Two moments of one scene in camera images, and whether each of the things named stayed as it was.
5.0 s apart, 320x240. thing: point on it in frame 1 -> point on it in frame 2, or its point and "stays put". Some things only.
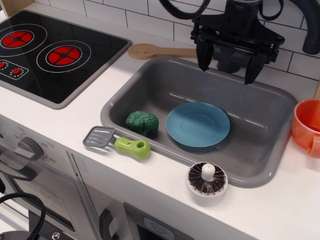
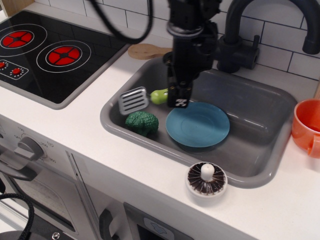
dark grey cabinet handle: [105, 219] stays put
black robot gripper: [239, 28] -> [192, 24]
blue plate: [197, 127] stays put
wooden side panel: [12, 7] stays put
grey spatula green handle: [101, 136] -> [136, 99]
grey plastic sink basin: [261, 115] stays put
